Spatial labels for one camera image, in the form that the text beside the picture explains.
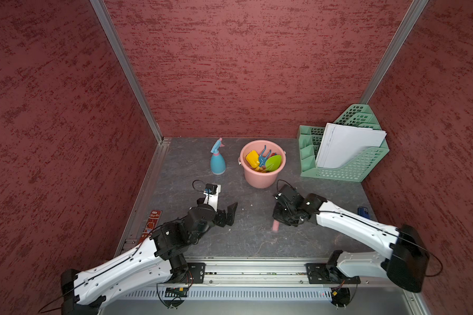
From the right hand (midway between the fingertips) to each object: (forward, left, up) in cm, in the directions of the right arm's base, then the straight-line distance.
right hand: (274, 220), depth 80 cm
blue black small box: (+6, -42, -6) cm, 43 cm away
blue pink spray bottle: (+30, +26, -2) cm, 40 cm away
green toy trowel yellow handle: (+28, -2, +3) cm, 28 cm away
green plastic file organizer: (+25, -43, +5) cm, 50 cm away
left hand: (+2, +20, +12) cm, 23 cm away
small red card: (+2, +54, -5) cm, 55 cm away
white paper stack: (+32, -33, +14) cm, 48 cm away
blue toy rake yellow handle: (+31, +3, +2) cm, 31 cm away
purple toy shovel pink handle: (-3, 0, +3) cm, 4 cm away
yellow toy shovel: (+32, +7, +2) cm, 33 cm away
